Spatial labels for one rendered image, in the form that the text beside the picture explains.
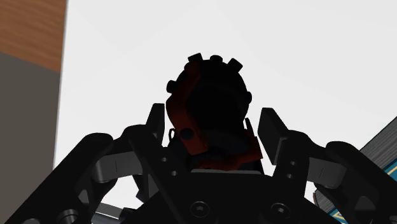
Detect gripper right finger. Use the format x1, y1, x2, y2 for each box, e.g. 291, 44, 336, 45
257, 107, 397, 224

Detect black and red round object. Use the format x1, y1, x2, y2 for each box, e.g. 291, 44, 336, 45
165, 52, 265, 172

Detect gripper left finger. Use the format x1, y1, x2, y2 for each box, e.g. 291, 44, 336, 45
4, 103, 187, 224

